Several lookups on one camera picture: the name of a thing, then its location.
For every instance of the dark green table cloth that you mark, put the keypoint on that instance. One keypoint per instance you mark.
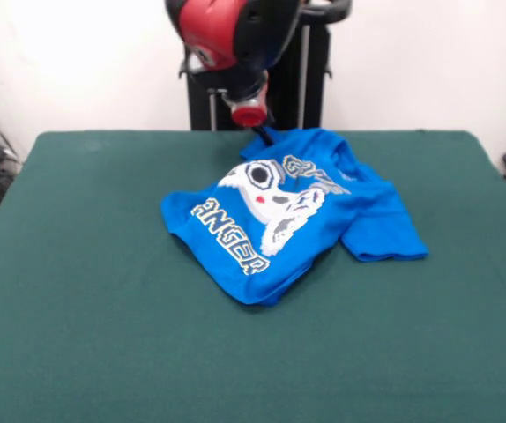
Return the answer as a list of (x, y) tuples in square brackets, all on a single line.
[(81, 308)]

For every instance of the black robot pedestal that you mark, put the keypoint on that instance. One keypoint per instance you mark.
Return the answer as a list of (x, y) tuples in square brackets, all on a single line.
[(306, 79)]

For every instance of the blue game-controller print t-shirt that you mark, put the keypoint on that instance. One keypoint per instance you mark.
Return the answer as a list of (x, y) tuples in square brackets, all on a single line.
[(367, 220)]

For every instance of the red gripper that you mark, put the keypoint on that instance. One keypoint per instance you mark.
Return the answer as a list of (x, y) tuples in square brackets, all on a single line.
[(248, 112)]

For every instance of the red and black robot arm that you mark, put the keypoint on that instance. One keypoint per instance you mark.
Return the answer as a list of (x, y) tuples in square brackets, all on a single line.
[(235, 39)]

